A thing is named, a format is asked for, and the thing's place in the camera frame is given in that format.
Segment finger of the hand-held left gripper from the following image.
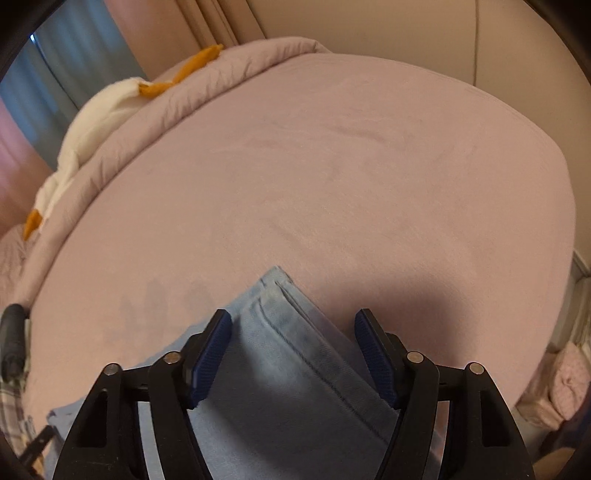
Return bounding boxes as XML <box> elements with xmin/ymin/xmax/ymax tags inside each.
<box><xmin>23</xmin><ymin>425</ymin><xmax>56</xmax><ymax>467</ymax></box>

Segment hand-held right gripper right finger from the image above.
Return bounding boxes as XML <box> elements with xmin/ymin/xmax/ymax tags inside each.
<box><xmin>355</xmin><ymin>308</ymin><xmax>536</xmax><ymax>480</ymax></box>

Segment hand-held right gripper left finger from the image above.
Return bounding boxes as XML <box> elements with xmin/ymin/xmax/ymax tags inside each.
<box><xmin>52</xmin><ymin>309</ymin><xmax>232</xmax><ymax>480</ymax></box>

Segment light blue denim pants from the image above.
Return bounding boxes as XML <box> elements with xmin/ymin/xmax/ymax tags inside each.
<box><xmin>44</xmin><ymin>265</ymin><xmax>446</xmax><ymax>480</ymax></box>

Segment plaid cloth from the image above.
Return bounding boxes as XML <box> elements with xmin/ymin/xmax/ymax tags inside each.
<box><xmin>0</xmin><ymin>378</ymin><xmax>42</xmax><ymax>457</ymax></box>

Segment dark rolled garment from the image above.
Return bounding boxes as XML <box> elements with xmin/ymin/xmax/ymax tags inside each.
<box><xmin>0</xmin><ymin>302</ymin><xmax>31</xmax><ymax>379</ymax></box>

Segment bed with pink sheet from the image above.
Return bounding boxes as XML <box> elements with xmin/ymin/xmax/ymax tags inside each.
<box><xmin>18</xmin><ymin>53</ymin><xmax>575</xmax><ymax>480</ymax></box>

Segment pink dotted cloth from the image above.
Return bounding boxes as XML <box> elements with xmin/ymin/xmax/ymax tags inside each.
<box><xmin>517</xmin><ymin>342</ymin><xmax>591</xmax><ymax>425</ymax></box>

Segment white cabinet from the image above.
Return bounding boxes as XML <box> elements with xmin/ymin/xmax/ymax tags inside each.
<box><xmin>547</xmin><ymin>251</ymin><xmax>591</xmax><ymax>356</ymax></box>

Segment pink duvet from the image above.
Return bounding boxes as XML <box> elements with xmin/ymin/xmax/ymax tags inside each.
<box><xmin>0</xmin><ymin>37</ymin><xmax>331</xmax><ymax>315</ymax></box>

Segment white goose plush toy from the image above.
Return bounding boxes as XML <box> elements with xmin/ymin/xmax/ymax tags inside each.
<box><xmin>23</xmin><ymin>44</ymin><xmax>225</xmax><ymax>241</ymax></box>

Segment pink curtain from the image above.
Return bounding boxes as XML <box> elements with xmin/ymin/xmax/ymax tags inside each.
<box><xmin>0</xmin><ymin>97</ymin><xmax>54</xmax><ymax>236</ymax></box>

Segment blue curtain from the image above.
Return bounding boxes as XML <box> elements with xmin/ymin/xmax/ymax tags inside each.
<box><xmin>0</xmin><ymin>9</ymin><xmax>148</xmax><ymax>171</ymax></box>

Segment beige upholstered headboard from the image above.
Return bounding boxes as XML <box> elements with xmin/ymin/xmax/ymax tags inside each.
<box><xmin>245</xmin><ymin>0</ymin><xmax>591</xmax><ymax>259</ymax></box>

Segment beige curtain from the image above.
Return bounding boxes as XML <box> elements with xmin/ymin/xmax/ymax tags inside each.
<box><xmin>99</xmin><ymin>0</ymin><xmax>266</xmax><ymax>79</ymax></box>

